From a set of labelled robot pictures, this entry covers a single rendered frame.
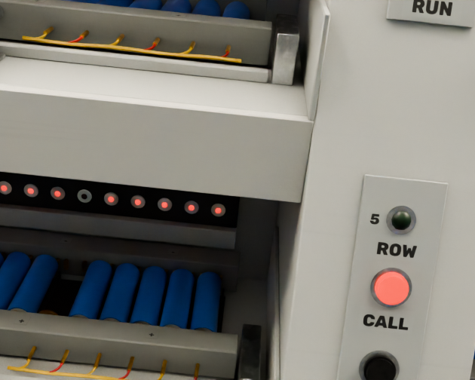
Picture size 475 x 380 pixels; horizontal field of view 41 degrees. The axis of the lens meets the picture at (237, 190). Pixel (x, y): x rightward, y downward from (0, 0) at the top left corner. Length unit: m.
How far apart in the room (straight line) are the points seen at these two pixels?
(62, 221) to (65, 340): 0.12
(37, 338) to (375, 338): 0.21
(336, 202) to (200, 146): 0.07
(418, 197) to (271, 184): 0.07
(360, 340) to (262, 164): 0.10
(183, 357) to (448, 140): 0.21
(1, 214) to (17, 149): 0.19
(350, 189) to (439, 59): 0.07
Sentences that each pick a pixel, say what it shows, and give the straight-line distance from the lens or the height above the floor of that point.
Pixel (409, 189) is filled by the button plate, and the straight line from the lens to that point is 0.31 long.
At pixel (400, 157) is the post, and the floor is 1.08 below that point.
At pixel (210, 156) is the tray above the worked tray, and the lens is 0.31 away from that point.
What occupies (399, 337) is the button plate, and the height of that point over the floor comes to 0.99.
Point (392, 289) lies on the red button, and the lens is 0.32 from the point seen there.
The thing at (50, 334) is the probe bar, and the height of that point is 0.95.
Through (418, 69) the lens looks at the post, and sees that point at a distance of 0.31.
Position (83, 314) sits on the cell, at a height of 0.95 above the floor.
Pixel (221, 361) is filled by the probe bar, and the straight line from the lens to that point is 0.41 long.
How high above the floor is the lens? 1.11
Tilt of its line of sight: 9 degrees down
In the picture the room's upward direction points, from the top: 6 degrees clockwise
